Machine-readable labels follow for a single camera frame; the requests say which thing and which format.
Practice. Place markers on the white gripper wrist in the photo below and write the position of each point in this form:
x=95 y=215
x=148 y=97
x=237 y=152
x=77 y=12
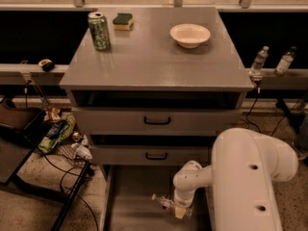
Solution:
x=182 y=202

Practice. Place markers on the clear plastic water bottle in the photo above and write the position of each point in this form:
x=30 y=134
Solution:
x=169 y=205

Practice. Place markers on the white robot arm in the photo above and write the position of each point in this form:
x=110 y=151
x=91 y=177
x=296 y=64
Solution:
x=243 y=167

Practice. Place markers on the grey bottom drawer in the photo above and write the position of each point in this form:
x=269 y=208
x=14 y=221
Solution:
x=130 y=207

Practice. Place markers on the grey drawer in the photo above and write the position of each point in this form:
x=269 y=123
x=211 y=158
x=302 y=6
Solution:
x=130 y=150
x=130 y=207
x=196 y=113

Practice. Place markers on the grey middle drawer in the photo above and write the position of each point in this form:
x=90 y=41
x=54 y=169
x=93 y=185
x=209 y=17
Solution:
x=130 y=150

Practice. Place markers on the grey top drawer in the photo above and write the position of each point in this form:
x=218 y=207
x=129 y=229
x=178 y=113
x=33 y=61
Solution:
x=196 y=113

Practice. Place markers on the grey drawer cabinet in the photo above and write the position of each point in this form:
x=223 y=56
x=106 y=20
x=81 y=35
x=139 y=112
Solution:
x=147 y=58

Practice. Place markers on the water bottle on ledge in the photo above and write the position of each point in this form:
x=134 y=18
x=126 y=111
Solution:
x=259 y=62

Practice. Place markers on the crumpled white wrapper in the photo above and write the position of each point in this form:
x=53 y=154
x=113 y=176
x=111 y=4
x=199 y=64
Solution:
x=81 y=151

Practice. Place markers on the green snack bag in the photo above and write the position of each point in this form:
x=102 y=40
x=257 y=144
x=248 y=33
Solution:
x=59 y=132

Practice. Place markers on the white bowl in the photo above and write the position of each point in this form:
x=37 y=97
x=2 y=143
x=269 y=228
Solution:
x=189 y=36

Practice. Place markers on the black tape measure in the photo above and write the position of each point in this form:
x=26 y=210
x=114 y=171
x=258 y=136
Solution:
x=46 y=65

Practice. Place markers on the green yellow sponge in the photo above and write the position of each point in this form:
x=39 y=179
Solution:
x=123 y=21

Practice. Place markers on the green soda can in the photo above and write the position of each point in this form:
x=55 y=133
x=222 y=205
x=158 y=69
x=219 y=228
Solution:
x=99 y=31

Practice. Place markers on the black middle drawer handle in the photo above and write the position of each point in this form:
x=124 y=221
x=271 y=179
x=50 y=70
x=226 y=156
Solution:
x=155 y=157

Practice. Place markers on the black drawer handle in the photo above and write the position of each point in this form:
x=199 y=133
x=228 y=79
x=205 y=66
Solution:
x=155 y=157
x=155 y=122

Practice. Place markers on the black top drawer handle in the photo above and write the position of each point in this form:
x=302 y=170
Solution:
x=155 y=122

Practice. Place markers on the black table frame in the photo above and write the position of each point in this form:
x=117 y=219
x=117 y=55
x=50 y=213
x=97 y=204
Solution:
x=44 y=177

